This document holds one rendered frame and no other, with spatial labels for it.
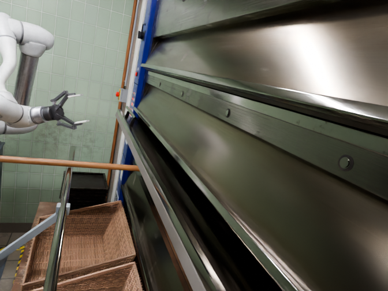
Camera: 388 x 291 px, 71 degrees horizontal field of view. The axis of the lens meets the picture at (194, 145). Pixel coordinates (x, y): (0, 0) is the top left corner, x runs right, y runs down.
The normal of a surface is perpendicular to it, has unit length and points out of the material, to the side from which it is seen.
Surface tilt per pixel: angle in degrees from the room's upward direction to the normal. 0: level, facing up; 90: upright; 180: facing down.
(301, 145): 90
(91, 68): 90
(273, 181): 70
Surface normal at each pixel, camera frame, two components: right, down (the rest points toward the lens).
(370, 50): -0.79, -0.43
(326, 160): -0.92, -0.11
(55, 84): 0.35, 0.30
